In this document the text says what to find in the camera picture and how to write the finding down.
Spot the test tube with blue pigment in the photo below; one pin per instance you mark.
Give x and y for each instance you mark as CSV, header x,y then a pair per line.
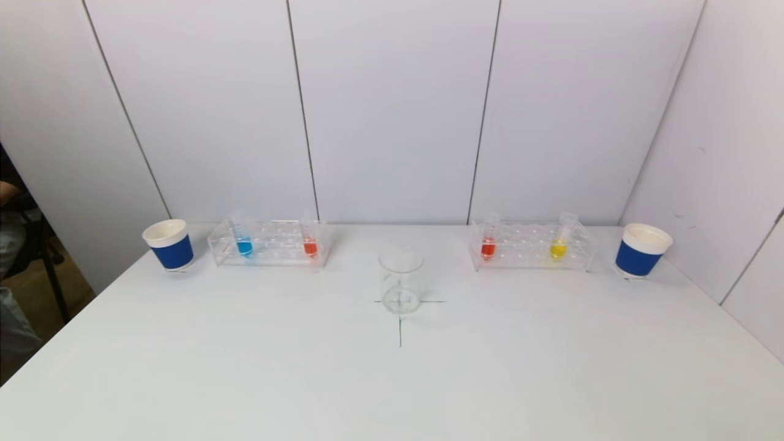
x,y
244,246

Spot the test tube with yellow pigment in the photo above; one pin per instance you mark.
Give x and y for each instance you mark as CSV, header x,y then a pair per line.
x,y
558,249

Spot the test tube with red pigment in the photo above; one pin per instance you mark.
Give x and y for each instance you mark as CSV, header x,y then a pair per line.
x,y
310,247
487,248

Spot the clear glass beaker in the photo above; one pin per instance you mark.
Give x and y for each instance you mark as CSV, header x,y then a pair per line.
x,y
401,288

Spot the clear acrylic test tube rack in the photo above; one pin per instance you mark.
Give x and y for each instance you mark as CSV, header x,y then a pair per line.
x,y
527,248
275,248

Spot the blue white paper cup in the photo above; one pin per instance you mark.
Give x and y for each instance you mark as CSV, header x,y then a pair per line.
x,y
637,258
171,254

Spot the seated person in dark clothes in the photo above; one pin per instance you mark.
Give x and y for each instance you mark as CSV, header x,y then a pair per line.
x,y
9,245

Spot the black office chair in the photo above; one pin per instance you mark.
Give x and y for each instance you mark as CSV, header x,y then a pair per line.
x,y
52,275

